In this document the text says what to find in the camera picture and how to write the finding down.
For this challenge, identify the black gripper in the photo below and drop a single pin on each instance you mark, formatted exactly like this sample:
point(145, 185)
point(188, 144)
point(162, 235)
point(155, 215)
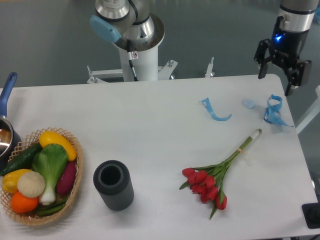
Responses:
point(284, 49)

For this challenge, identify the dark grey ribbed vase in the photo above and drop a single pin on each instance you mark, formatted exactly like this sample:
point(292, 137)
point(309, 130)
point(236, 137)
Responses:
point(113, 182)

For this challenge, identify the yellow bell pepper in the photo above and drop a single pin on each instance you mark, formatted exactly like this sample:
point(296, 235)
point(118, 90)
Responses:
point(10, 180)

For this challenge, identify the purple sweet potato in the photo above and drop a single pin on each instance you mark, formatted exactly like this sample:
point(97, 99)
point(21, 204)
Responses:
point(67, 179)

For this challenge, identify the woven wicker basket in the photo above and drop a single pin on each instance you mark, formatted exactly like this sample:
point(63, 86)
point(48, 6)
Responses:
point(31, 219)

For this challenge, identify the cream steamed bun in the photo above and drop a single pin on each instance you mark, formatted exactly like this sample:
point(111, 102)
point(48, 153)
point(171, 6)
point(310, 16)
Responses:
point(31, 184)

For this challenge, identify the red tulip bouquet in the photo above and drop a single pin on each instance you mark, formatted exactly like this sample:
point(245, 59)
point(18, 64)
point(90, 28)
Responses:
point(208, 181)

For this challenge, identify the white frame bar at right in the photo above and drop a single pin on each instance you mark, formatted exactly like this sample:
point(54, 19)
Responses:
point(309, 114)

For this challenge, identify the tangled blue ribbon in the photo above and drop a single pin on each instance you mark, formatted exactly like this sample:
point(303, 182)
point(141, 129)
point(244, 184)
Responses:
point(272, 113)

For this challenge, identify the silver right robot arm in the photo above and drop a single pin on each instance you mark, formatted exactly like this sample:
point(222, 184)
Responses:
point(296, 16)

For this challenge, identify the blue handled saucepan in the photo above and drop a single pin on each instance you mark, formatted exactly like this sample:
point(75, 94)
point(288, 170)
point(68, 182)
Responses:
point(9, 138)

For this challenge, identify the green bean pods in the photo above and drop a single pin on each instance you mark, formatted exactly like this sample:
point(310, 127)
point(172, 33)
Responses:
point(51, 209)

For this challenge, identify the curved blue ribbon strip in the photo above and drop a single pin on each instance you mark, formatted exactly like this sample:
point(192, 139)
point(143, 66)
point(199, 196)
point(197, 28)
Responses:
point(208, 106)

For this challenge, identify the orange fruit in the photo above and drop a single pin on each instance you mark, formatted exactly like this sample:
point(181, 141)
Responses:
point(21, 204)

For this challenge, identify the dark green cucumber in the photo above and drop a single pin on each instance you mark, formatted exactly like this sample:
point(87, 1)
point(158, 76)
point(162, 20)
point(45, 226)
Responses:
point(23, 160)

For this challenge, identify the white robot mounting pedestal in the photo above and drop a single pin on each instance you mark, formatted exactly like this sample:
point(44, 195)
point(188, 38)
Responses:
point(135, 66)

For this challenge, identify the black device at table edge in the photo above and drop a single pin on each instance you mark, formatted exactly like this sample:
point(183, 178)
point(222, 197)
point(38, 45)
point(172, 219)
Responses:
point(311, 212)

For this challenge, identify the green bok choy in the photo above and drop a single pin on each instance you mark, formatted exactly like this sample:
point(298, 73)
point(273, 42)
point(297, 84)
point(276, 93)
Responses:
point(50, 162)

